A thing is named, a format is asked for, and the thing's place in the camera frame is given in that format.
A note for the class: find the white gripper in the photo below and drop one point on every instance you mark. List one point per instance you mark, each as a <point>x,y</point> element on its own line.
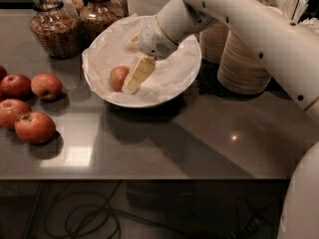
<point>154,40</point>

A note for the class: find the red apple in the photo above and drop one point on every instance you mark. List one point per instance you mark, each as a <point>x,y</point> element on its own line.
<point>46,86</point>
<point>118,76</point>
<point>16,86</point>
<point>35,127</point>
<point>10,109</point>

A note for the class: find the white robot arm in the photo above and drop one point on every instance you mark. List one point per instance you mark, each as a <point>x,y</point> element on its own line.
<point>289,52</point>

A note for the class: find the white bowl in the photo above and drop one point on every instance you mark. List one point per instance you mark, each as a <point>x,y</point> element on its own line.
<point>189,67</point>

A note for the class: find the red apple far left edge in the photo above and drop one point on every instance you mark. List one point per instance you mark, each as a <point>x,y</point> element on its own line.
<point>3,73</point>

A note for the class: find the white paper liner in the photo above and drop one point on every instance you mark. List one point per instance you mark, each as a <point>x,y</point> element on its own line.
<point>106,53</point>

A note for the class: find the glass jar of granola right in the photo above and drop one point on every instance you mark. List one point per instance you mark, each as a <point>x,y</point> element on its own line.
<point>98,15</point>

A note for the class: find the glass jar of granola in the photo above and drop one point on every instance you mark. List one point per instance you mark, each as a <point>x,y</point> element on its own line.
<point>57,31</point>
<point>98,15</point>

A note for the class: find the back stack of paper bowls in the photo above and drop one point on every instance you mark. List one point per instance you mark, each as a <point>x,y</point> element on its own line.
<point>212,41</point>

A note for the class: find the glass jar of granola left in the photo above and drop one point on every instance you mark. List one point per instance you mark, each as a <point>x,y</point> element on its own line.
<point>57,31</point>

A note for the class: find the white wooden stirrers bundle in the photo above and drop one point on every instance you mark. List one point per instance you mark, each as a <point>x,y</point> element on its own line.
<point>294,10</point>

